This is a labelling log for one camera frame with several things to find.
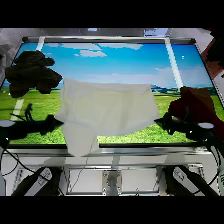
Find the white garment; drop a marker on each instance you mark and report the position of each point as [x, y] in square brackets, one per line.
[106, 108]

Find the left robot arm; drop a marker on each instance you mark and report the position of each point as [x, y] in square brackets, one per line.
[36, 182]

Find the red garment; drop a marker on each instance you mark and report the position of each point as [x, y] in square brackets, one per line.
[196, 103]

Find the dark brown garment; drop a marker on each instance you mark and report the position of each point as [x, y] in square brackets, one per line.
[31, 71]

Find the silver frame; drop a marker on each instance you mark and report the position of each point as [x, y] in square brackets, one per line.
[113, 151]

